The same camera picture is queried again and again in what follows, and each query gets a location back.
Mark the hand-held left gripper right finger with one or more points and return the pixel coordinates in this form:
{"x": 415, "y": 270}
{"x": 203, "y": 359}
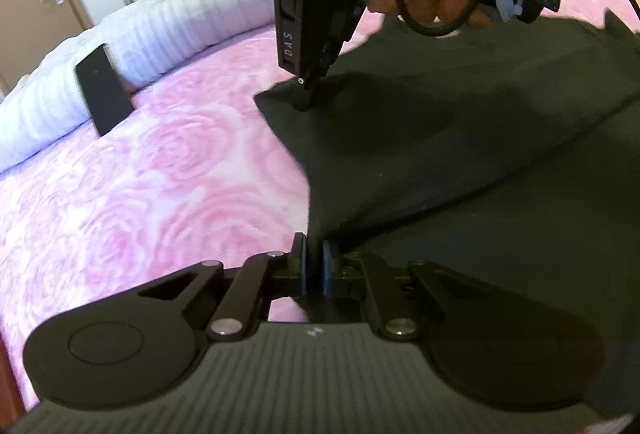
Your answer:
{"x": 327, "y": 269}

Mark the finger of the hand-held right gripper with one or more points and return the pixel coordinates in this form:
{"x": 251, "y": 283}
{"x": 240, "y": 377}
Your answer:
{"x": 307, "y": 96}

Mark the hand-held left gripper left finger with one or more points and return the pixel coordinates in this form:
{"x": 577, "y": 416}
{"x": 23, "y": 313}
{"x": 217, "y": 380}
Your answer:
{"x": 299, "y": 264}

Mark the dark sweatshirt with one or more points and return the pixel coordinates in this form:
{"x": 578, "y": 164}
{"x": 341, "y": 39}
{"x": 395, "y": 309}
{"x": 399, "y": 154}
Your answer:
{"x": 425, "y": 138}

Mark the pink floral bed sheet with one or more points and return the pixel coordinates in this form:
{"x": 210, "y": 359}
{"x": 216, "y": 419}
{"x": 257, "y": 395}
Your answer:
{"x": 175, "y": 189}

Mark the white ribbed quilt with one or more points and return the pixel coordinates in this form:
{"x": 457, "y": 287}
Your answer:
{"x": 165, "y": 28}

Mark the black flat rectangular object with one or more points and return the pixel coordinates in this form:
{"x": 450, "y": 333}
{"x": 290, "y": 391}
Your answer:
{"x": 102, "y": 88}

